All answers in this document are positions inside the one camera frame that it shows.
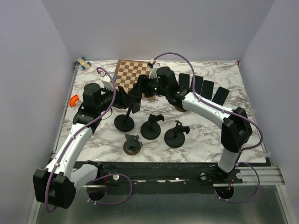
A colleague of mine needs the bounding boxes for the aluminium frame rail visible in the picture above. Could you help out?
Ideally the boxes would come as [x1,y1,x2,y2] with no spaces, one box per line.
[239,167,285,186]

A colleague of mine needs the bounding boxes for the brown-base far phone stand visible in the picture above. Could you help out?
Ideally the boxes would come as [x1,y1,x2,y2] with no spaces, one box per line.
[175,106,186,112]

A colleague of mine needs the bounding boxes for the brown-base near phone stand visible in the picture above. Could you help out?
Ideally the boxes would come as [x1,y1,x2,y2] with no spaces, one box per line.
[123,134,143,156]

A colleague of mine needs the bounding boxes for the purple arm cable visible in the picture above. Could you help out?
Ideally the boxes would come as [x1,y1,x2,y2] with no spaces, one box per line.
[153,52,265,203]
[44,67,133,213]

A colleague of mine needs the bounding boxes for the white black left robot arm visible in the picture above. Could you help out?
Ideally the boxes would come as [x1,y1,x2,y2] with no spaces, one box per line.
[33,83,130,213]

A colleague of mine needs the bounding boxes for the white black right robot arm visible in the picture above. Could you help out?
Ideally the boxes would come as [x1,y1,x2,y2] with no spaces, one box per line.
[128,67,253,183]

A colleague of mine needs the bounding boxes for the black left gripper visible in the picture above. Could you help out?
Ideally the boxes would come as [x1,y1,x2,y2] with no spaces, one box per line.
[97,83,136,113]

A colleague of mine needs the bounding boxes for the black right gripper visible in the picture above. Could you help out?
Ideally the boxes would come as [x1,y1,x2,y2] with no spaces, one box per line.
[128,75,168,99]

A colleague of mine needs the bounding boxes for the orange plastic piece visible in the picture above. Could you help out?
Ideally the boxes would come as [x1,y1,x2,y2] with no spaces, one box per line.
[69,94,80,107]

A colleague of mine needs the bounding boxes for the black left round-base stand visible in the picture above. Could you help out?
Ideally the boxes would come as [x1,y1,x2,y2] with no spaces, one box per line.
[114,104,135,132]

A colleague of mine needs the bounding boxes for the blue wheeled wooden toy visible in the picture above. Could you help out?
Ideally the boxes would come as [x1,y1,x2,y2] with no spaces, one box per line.
[75,57,91,70]

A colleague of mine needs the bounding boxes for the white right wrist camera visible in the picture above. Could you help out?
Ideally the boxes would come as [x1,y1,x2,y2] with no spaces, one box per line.
[147,59,160,79]

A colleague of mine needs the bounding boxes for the blue-edged black phone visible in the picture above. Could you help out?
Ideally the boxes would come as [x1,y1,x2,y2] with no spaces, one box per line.
[190,76,204,95]

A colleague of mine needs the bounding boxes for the black right round-base stand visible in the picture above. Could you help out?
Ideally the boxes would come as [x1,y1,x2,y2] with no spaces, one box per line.
[164,120,190,148]

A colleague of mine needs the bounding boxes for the wooden chessboard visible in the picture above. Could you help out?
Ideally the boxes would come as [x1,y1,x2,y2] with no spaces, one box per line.
[115,59,150,93]

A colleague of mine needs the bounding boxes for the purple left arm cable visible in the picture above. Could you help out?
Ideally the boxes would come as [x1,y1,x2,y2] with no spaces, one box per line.
[44,67,133,213]

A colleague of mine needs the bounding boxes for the teal-edged phone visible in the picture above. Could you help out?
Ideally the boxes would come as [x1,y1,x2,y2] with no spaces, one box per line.
[212,87,229,105]

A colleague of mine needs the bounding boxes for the brown-base phone stand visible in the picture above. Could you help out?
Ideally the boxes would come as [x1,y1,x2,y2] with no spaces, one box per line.
[123,134,143,156]
[175,106,186,112]

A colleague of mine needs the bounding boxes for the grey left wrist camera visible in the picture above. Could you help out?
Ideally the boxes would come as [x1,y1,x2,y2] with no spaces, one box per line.
[98,70,117,92]

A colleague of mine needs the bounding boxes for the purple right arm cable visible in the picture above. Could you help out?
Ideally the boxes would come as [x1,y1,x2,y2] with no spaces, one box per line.
[153,52,265,203]

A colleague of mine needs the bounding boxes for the black tall round-base phone stand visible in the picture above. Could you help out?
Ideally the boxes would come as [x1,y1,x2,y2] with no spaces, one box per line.
[140,114,164,140]

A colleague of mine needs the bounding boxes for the black phone with purple edge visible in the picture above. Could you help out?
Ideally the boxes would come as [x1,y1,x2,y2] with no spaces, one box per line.
[178,73,190,89]

